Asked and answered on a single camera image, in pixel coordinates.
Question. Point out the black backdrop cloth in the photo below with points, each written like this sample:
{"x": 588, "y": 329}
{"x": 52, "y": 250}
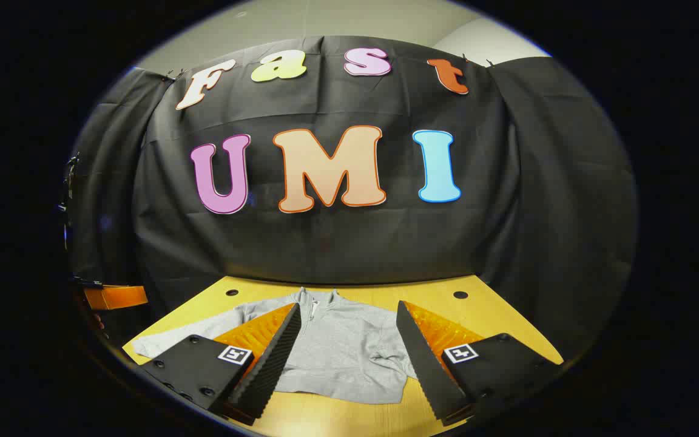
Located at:
{"x": 349, "y": 243}

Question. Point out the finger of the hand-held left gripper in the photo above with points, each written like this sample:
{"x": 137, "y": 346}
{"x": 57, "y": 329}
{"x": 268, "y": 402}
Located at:
{"x": 120, "y": 297}

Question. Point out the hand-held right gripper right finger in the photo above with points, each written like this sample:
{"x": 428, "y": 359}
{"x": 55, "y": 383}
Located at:
{"x": 422, "y": 358}

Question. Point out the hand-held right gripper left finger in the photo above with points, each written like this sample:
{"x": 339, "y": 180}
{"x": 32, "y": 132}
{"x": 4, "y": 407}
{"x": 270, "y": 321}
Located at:
{"x": 276, "y": 358}

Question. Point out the gray zip-neck sweater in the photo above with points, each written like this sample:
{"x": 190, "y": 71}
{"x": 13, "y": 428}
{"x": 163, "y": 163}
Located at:
{"x": 343, "y": 346}

